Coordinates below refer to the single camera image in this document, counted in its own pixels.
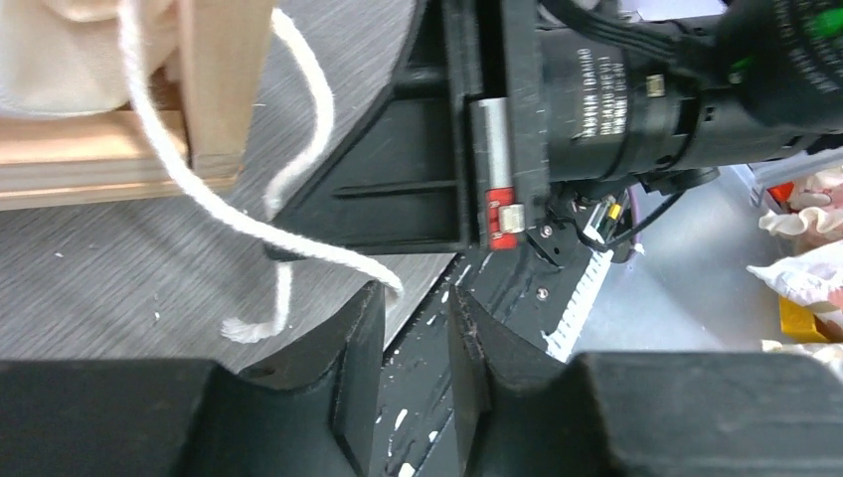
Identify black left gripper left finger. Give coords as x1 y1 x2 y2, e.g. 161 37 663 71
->
1 281 386 476

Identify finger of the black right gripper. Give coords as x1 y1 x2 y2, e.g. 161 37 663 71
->
271 1 472 255

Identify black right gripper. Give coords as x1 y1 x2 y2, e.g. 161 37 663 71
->
440 1 719 251

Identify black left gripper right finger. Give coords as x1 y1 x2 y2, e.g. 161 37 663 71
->
447 287 842 476

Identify wooden slatted pet bed frame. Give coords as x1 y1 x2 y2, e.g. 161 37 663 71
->
1 1 273 210

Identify pink unicorn print cushion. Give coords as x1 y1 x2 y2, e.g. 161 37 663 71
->
0 0 406 345

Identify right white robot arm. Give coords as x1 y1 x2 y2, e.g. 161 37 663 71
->
270 1 842 255

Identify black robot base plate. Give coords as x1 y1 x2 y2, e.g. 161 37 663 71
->
368 231 612 476

